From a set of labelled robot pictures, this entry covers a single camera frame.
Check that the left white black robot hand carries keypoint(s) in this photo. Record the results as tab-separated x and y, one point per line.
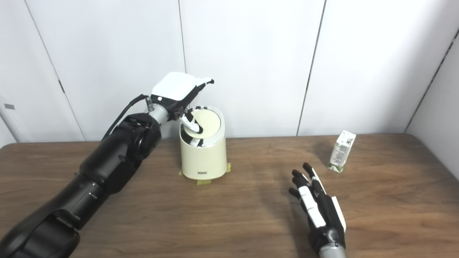
174	87

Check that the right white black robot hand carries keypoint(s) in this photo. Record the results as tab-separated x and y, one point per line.
324	211

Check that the white green milk carton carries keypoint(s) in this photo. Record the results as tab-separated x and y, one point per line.
342	150

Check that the cream-colored bin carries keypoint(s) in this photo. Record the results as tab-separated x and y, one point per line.
204	157

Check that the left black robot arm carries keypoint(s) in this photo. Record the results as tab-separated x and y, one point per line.
107	161

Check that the wide yellow tape piece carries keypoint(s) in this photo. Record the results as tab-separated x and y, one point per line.
204	181

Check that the grey wall label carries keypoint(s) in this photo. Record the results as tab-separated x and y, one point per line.
9	106

